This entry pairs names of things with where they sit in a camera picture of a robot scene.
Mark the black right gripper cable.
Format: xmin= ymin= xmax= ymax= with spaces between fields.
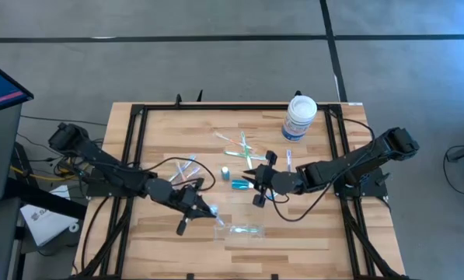
xmin=272 ymin=170 xmax=336 ymax=223

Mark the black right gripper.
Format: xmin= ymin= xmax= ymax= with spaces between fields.
xmin=242 ymin=151 xmax=278 ymax=208

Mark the clear acrylic organizer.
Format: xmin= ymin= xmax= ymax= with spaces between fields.
xmin=214 ymin=222 xmax=267 ymax=240

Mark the teal toothpaste tube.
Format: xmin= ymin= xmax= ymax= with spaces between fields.
xmin=231 ymin=178 xmax=252 ymax=191

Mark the black aluminium table frame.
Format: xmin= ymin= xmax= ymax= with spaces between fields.
xmin=72 ymin=101 xmax=411 ymax=280

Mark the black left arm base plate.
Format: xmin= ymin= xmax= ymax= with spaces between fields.
xmin=85 ymin=180 xmax=143 ymax=198

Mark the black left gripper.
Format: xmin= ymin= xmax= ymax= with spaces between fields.
xmin=171 ymin=177 xmax=217 ymax=236

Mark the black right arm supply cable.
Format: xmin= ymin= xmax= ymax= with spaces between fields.
xmin=328 ymin=101 xmax=376 ymax=145

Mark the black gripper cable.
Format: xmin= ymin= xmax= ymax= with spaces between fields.
xmin=272 ymin=170 xmax=336 ymax=223
xmin=149 ymin=156 xmax=217 ymax=192

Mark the black stand beam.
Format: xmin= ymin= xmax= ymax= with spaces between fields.
xmin=4 ymin=177 xmax=88 ymax=219

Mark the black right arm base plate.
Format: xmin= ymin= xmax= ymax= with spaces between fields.
xmin=332 ymin=166 xmax=392 ymax=200

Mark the white paper booklet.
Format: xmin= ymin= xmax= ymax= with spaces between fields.
xmin=19 ymin=185 xmax=80 ymax=247

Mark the white wipes canister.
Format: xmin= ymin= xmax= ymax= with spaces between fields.
xmin=281 ymin=95 xmax=318 ymax=143

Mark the black floor cable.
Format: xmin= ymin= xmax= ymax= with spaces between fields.
xmin=443 ymin=145 xmax=464 ymax=198
xmin=20 ymin=114 xmax=108 ymax=128

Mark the yellow cable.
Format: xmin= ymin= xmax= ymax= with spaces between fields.
xmin=9 ymin=155 xmax=85 ymax=182

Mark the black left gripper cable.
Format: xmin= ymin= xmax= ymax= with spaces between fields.
xmin=149 ymin=156 xmax=217 ymax=192

